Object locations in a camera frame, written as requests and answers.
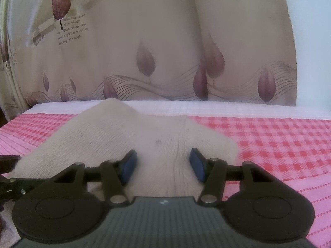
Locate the pink checked blanket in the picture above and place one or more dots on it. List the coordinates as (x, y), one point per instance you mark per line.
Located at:
(284, 147)

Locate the beige leaf print curtain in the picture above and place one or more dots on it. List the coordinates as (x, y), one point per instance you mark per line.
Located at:
(155, 31)

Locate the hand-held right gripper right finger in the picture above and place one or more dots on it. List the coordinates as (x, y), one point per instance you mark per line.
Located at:
(197, 165)

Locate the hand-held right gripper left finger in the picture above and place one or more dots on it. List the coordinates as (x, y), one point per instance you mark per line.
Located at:
(129, 165)

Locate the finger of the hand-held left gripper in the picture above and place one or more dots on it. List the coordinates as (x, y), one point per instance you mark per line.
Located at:
(9, 163)
(11, 190)

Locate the cream knitted garment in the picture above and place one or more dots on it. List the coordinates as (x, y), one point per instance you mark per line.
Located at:
(116, 134)

